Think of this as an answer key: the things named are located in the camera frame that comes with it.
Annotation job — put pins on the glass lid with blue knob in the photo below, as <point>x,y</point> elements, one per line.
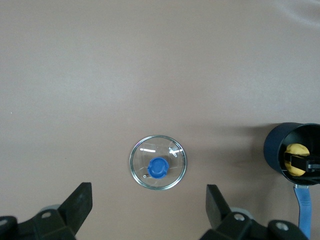
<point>156,167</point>

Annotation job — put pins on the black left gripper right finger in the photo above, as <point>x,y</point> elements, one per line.
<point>217,212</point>

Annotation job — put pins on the yellow potato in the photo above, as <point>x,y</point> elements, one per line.
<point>296,148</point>

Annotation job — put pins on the brown table mat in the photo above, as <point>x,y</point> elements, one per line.
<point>125,62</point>

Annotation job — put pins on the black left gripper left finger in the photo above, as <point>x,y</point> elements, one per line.
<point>75,207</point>

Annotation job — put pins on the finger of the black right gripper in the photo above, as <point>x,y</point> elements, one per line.
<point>298,162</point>

